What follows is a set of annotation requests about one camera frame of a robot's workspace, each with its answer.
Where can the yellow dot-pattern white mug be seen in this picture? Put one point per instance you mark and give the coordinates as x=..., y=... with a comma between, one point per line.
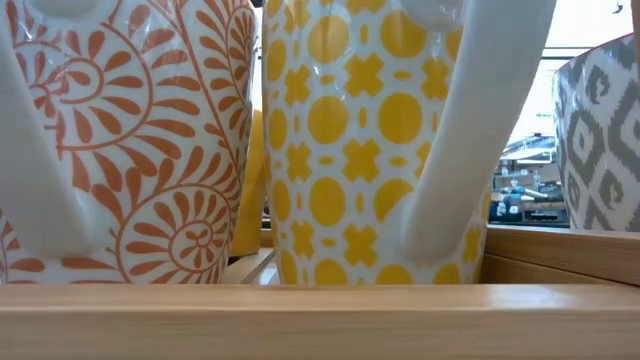
x=350, y=150

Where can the orange leaf-pattern white mug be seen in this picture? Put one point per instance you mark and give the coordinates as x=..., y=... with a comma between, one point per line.
x=140, y=150

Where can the cluttered background work table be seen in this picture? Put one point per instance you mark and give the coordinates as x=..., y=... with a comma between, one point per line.
x=525, y=195

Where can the light wooden slatted tray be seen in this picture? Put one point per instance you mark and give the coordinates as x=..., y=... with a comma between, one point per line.
x=320, y=320

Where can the grey ikat-pattern white mug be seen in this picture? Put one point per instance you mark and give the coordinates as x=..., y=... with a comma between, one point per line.
x=600, y=150

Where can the plain yellow mug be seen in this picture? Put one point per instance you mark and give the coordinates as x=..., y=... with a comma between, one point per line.
x=252, y=200

